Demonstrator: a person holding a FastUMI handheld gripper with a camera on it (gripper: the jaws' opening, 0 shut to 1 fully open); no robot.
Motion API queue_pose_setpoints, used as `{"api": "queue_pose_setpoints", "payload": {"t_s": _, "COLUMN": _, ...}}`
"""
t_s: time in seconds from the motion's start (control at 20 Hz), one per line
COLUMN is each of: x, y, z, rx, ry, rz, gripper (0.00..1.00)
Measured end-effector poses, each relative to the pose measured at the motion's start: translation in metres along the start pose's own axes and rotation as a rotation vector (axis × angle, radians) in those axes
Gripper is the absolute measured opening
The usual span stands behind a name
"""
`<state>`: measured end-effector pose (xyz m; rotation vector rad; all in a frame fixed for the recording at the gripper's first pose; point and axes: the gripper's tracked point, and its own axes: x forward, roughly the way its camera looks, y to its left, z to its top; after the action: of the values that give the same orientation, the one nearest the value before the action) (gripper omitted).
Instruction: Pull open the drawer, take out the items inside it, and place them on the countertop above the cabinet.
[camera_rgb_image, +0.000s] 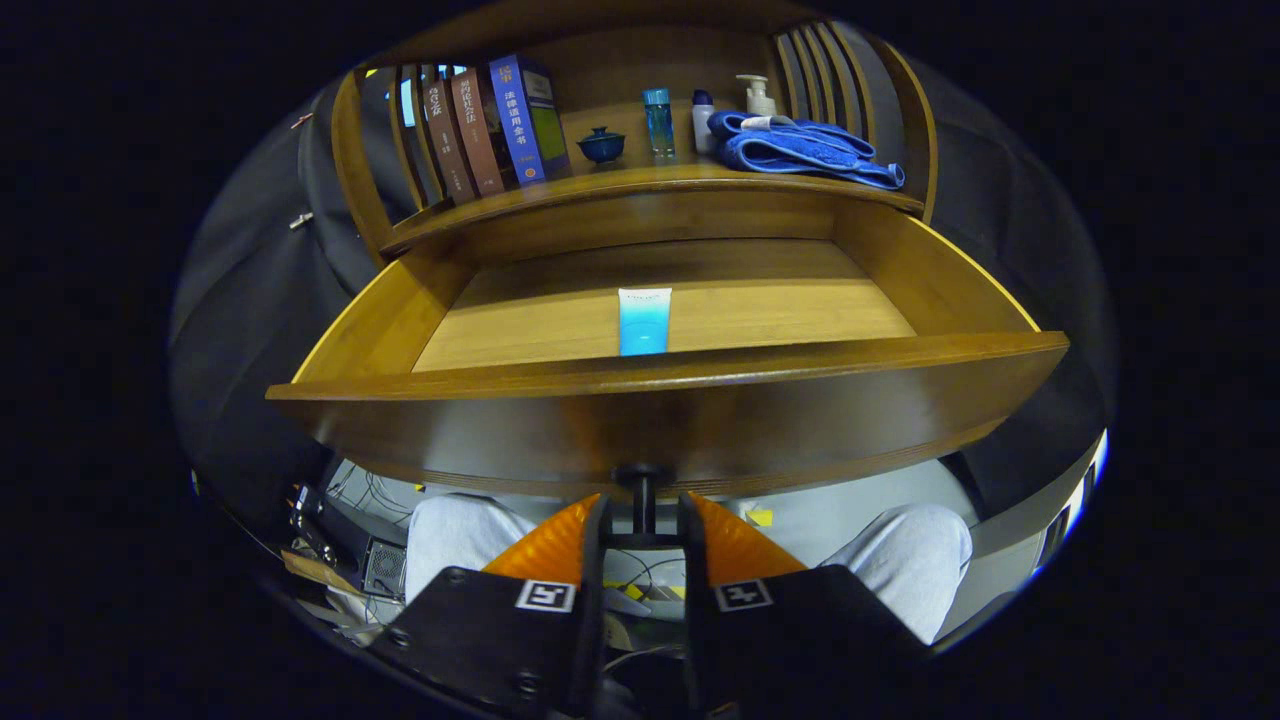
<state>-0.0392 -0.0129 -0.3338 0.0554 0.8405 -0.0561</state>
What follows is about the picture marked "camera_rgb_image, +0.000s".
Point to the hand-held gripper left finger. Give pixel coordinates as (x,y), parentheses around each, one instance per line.
(500,640)

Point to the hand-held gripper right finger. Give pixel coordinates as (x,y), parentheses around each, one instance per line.
(790,640)

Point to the wooden drawer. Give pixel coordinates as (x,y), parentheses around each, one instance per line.
(700,420)

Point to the blue squeeze tube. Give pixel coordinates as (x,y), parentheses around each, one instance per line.
(644,325)

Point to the wooden countertop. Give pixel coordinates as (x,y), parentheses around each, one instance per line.
(640,178)

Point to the wooden cabinet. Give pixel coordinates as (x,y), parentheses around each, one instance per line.
(620,60)

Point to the person's left leg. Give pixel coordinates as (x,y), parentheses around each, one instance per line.
(450,535)

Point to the person's leg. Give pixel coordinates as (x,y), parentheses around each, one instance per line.
(450,535)
(910,560)

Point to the yellow paper scrap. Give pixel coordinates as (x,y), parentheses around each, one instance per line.
(760,517)

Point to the black vented box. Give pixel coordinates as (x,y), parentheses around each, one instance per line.
(385,568)

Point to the person's right leg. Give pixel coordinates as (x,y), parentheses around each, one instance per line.
(910,560)

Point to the folded blue towel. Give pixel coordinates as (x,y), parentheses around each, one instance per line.
(800,150)

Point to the dark blue lidded cup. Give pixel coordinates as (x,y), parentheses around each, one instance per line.
(601,148)

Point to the dark brown book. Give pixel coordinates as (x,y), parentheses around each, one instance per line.
(445,140)

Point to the reddish brown book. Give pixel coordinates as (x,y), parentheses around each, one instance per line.
(478,130)

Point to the blue book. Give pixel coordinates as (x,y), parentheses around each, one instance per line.
(520,120)

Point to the white bottle with blue cap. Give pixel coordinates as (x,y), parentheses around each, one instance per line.
(703,125)

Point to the teal glass bottle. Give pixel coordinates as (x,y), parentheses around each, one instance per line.
(659,125)

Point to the white pump bottle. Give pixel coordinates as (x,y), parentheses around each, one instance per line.
(758,98)

